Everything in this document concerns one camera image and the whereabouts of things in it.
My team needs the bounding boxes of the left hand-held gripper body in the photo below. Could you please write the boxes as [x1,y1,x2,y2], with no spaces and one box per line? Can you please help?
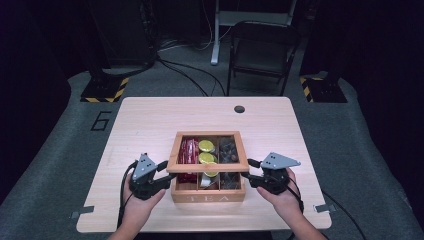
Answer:
[127,152,168,201]

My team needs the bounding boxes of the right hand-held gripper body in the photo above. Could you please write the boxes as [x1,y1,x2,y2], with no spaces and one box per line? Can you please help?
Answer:
[256,151,302,195]

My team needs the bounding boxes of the wooden tea box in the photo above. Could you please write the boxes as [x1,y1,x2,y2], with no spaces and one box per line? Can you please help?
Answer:
[166,130,251,204]

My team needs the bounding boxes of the person's right hand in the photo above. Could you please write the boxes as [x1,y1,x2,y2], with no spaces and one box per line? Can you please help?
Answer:
[256,167,305,224]

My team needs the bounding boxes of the person's left hand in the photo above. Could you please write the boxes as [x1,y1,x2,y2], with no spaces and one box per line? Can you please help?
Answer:
[120,181,167,231]

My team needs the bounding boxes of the dark tea bags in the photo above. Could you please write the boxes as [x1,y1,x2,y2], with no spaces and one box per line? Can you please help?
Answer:
[218,137,241,191]

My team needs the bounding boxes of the red tea packets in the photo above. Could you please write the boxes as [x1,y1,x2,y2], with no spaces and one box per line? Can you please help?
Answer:
[177,137,200,184]

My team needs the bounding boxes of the yellow-green round capsule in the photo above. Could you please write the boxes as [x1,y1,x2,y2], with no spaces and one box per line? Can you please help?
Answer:
[198,152,216,165]
[198,139,216,154]
[203,162,220,178]

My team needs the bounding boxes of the grey tape strip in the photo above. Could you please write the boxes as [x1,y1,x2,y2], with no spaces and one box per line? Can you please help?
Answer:
[70,205,96,220]
[313,203,337,214]

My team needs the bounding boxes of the person's dark clothing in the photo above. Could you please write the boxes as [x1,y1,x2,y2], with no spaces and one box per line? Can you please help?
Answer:
[133,231,282,240]

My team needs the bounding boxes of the black yellow striped stand base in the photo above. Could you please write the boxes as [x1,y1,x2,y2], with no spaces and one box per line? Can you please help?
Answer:
[80,76,130,104]
[298,75,348,104]

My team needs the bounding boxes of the black folding chair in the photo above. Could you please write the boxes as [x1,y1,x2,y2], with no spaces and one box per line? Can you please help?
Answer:
[226,21,302,97]

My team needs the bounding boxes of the white metal stand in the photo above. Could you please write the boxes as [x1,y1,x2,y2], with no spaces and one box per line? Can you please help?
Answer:
[210,0,298,66]

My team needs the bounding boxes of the black equipment cabinet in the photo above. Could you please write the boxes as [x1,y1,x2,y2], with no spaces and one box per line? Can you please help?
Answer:
[87,0,158,68]

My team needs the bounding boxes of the left hand-held gripper black cable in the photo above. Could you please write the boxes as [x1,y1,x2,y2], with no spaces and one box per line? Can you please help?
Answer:
[116,160,139,232]

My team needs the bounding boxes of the black floor cables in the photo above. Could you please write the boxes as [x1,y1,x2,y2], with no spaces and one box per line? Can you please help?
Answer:
[155,57,228,98]

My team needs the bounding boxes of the white floor cables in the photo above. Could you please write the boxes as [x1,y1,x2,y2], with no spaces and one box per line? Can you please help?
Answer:
[157,25,232,53]

